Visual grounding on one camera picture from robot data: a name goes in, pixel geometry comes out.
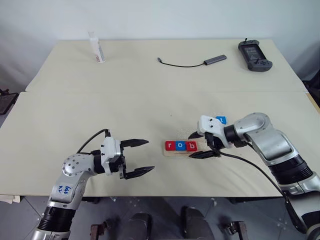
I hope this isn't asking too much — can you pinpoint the beige board under table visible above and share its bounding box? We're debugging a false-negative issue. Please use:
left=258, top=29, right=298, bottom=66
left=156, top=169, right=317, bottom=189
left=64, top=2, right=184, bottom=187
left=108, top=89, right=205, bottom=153
left=0, top=194, right=21, bottom=206

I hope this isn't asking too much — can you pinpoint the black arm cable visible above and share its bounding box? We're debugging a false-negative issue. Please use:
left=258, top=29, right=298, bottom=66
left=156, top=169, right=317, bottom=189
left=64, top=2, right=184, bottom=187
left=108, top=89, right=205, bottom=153
left=75, top=128, right=112, bottom=154
left=219, top=142, right=309, bottom=234

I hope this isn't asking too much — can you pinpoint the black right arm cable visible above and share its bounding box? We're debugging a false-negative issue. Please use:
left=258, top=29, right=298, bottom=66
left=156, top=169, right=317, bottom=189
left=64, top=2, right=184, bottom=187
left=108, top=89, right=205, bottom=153
left=219, top=142, right=309, bottom=234

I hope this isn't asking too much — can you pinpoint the wooden letter tray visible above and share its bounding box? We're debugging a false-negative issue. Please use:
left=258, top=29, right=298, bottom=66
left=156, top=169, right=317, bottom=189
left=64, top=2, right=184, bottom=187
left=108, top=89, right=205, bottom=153
left=163, top=137, right=214, bottom=158

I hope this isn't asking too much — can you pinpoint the dark grey handheld controller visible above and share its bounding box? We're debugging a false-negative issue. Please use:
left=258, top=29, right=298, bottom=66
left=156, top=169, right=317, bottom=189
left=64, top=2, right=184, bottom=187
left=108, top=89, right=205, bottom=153
left=237, top=37, right=274, bottom=72

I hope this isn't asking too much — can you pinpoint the dark object beside table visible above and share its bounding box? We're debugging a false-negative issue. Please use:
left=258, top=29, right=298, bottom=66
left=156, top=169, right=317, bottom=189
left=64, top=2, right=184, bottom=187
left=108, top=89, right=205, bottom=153
left=300, top=73, right=320, bottom=114

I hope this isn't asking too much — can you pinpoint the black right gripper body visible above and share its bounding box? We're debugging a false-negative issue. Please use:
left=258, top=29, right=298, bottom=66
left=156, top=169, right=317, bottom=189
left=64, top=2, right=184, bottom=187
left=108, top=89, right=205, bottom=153
left=203, top=132, right=224, bottom=157

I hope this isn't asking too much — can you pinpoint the red letter b block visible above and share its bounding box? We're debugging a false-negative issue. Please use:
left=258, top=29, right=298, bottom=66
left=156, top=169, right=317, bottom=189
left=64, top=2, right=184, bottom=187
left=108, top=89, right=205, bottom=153
left=186, top=140, right=199, bottom=153

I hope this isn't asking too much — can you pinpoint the rusty caster wheel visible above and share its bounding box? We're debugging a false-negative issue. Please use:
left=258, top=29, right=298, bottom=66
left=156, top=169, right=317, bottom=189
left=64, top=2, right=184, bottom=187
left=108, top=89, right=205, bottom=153
left=90, top=219, right=114, bottom=240
left=219, top=220, right=249, bottom=240

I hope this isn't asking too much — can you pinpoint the grey usb hub with cable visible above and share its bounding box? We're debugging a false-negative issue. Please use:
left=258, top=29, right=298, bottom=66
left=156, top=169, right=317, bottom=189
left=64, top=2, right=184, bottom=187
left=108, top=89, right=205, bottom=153
left=156, top=54, right=229, bottom=68

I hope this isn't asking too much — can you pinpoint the dark rounded robot foot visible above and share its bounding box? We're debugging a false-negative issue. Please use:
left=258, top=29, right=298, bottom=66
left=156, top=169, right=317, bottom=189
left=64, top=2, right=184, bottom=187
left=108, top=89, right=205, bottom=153
left=180, top=205, right=216, bottom=240
left=126, top=212, right=153, bottom=240

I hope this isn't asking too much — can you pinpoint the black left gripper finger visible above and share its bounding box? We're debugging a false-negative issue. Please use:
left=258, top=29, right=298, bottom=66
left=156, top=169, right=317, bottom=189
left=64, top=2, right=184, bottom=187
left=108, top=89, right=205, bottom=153
left=124, top=165, right=156, bottom=180
left=120, top=138, right=150, bottom=149

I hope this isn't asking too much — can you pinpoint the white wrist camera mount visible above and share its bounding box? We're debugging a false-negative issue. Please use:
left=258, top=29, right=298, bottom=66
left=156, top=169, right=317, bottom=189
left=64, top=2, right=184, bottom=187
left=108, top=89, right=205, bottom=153
left=195, top=115, right=232, bottom=149
left=99, top=136, right=124, bottom=176

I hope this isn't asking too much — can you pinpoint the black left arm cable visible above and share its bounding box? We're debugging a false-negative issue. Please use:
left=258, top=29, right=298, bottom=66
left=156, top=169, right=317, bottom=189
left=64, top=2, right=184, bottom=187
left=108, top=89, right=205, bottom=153
left=75, top=128, right=112, bottom=154

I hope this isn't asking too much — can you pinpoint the blue letter o block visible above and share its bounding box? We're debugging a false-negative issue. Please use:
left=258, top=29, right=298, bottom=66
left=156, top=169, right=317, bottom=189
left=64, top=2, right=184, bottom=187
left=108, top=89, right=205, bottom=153
left=175, top=140, right=188, bottom=152

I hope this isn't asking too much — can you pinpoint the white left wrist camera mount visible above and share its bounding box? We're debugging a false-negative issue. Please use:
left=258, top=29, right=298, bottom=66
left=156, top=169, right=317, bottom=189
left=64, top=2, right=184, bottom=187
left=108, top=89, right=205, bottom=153
left=99, top=136, right=124, bottom=176

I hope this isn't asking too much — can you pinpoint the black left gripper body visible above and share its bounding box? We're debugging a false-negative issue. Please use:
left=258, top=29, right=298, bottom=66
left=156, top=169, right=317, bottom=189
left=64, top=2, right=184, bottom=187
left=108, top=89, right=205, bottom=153
left=117, top=140, right=129, bottom=181

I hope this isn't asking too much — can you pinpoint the white plastic tube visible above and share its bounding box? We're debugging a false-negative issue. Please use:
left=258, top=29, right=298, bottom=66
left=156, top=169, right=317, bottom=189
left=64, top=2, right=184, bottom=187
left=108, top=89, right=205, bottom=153
left=87, top=30, right=106, bottom=64

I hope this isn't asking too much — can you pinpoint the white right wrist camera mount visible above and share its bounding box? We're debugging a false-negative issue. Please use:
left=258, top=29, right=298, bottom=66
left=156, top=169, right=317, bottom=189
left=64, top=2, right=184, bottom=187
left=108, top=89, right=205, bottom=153
left=195, top=115, right=232, bottom=149

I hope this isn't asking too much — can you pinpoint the black mesh chair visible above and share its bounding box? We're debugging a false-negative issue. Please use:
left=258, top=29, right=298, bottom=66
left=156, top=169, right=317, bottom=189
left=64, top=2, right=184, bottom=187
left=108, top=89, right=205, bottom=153
left=0, top=87, right=20, bottom=116

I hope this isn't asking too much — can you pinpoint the red letter r block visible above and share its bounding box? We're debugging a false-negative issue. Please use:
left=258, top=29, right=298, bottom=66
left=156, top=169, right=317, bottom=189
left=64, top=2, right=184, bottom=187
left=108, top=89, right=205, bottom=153
left=164, top=140, right=178, bottom=152

